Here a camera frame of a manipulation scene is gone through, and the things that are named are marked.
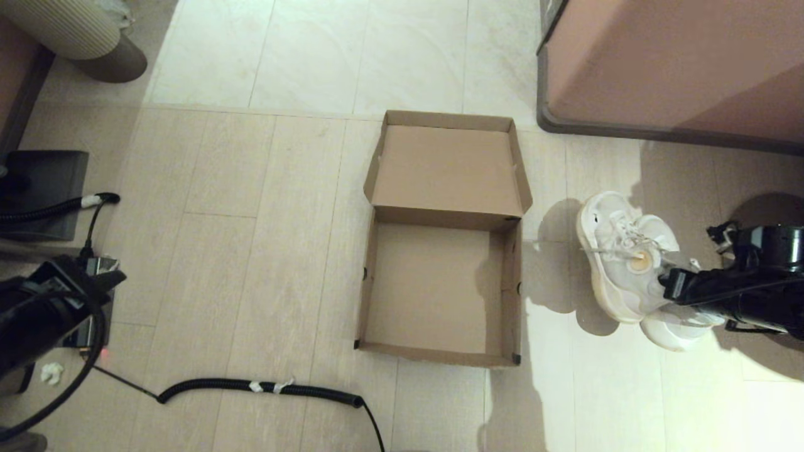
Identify black coiled cable white tape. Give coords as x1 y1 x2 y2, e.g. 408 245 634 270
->
93 366 386 452

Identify black coiled cable white collar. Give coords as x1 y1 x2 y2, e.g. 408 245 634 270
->
0 191 121 258

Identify pink cabinet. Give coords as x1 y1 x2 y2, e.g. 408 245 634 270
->
536 0 804 156

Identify dark grey square plate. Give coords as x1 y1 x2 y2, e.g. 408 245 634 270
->
0 149 89 242

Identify white plastic bag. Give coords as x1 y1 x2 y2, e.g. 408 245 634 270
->
100 0 134 33

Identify brown cardboard shoe box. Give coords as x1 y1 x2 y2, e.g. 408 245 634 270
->
354 110 534 369

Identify white sneaker orange insole print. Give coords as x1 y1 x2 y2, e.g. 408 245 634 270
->
576 191 682 325

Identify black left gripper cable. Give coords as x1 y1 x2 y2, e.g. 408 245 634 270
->
0 295 107 440

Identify brown round pedestal base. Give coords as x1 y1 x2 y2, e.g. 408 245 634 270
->
729 191 804 233

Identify white sneaker black insole print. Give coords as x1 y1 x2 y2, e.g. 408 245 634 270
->
639 251 727 352

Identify ribbed beige column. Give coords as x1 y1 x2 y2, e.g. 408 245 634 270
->
0 0 121 61

